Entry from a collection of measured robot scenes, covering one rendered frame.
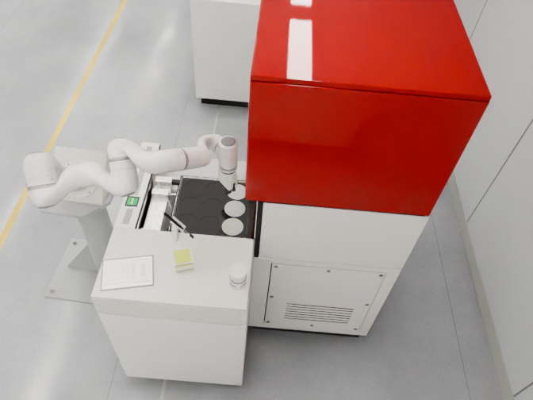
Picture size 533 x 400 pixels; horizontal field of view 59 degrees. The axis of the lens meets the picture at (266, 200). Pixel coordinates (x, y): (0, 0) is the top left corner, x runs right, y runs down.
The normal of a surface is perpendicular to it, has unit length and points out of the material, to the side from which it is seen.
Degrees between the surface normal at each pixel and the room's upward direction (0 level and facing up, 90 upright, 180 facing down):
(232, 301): 0
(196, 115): 0
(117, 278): 0
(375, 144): 90
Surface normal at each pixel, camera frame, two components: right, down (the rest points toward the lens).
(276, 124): -0.06, 0.77
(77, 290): 0.06, -0.64
